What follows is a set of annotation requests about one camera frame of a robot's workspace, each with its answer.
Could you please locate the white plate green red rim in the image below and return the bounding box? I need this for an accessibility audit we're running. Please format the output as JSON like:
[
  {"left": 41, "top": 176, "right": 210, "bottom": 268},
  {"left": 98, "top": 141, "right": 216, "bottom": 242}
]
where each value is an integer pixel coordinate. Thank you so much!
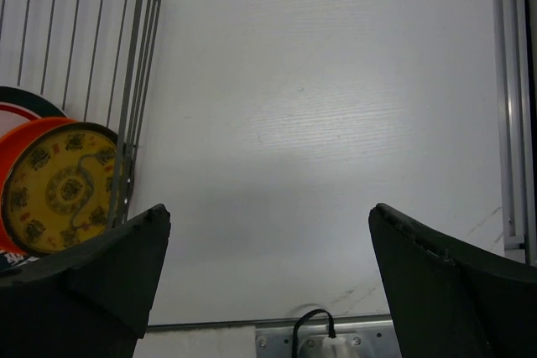
[{"left": 0, "top": 86, "right": 66, "bottom": 137}]

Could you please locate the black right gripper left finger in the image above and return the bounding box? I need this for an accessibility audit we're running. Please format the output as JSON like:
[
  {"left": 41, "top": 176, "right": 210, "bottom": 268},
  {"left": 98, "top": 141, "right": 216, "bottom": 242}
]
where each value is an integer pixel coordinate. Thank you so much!
[{"left": 1, "top": 205, "right": 171, "bottom": 357}]

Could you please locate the black cable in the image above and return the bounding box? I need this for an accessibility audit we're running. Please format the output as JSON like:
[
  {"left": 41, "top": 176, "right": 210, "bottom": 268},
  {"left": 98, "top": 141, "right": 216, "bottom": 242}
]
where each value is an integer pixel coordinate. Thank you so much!
[{"left": 292, "top": 309, "right": 337, "bottom": 358}]

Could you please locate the yellow patterned plate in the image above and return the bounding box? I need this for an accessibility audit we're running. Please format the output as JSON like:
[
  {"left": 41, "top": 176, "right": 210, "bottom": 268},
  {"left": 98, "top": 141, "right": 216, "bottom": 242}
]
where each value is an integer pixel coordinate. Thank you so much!
[{"left": 1, "top": 120, "right": 123, "bottom": 257}]

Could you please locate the grey wire dish rack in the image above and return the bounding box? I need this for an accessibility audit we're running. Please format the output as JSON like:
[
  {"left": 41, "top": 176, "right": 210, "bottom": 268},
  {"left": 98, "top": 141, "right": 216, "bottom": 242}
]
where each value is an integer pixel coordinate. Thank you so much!
[{"left": 1, "top": 0, "right": 161, "bottom": 226}]

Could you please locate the metal mounting bracket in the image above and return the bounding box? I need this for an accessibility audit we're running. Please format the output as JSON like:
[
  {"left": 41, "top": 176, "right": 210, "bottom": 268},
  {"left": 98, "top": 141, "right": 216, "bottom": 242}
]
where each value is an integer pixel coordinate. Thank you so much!
[{"left": 255, "top": 315, "right": 401, "bottom": 357}]

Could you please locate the orange plastic plate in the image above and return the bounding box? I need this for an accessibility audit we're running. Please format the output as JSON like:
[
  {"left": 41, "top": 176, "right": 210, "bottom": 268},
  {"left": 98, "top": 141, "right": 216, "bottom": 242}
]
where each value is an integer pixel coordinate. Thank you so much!
[{"left": 0, "top": 117, "right": 79, "bottom": 255}]

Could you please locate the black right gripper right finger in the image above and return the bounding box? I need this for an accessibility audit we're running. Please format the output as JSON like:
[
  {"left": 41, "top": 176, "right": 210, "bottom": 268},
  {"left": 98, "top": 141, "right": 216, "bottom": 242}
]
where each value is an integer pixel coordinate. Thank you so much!
[{"left": 368, "top": 204, "right": 536, "bottom": 357}]

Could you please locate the aluminium side rail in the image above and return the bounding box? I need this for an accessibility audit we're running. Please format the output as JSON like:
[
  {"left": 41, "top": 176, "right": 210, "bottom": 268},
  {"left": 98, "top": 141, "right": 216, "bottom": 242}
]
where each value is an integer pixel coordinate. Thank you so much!
[{"left": 493, "top": 0, "right": 536, "bottom": 266}]

